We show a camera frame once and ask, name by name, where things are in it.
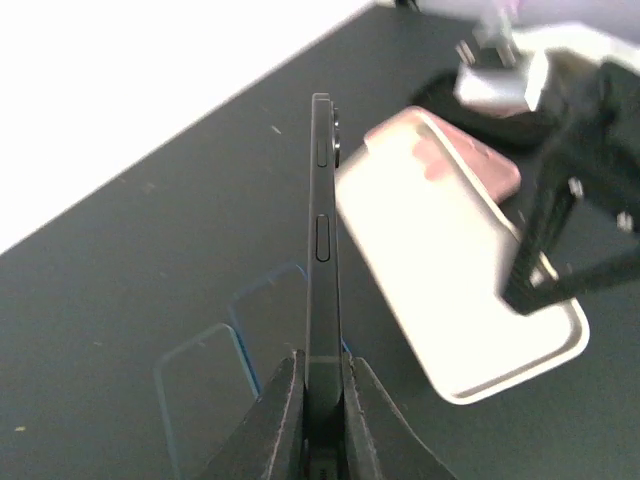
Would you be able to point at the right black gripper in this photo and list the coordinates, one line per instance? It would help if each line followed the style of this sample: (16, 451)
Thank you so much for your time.
(594, 156)

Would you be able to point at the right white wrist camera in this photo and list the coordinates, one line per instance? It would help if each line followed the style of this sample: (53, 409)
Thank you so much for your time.
(497, 78)

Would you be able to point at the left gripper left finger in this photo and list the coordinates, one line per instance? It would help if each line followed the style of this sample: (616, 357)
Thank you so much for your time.
(268, 442)

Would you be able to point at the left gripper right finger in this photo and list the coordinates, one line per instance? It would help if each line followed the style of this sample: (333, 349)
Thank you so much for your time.
(379, 443)

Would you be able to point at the pink cased phone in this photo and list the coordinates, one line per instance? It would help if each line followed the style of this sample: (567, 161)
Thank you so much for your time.
(499, 175)

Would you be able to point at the beige cased phone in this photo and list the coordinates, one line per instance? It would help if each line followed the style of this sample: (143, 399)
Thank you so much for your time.
(440, 249)

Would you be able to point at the black phone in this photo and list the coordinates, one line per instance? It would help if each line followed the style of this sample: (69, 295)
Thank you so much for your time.
(324, 410)

